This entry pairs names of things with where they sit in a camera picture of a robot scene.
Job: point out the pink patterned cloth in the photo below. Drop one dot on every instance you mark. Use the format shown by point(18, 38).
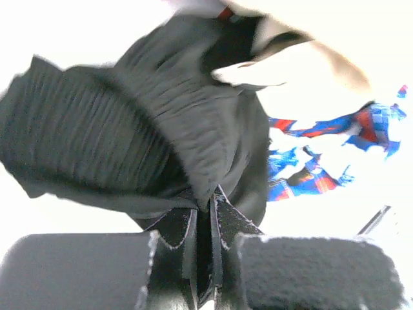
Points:
point(152, 132)

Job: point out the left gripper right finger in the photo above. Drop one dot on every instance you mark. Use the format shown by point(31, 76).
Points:
point(226, 222)

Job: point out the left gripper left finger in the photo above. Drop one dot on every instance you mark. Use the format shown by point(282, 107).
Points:
point(166, 261)

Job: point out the beige cloth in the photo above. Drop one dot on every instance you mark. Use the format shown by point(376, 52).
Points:
point(282, 56)

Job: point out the blue white patterned cloth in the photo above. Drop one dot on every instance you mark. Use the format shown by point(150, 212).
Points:
point(332, 153)

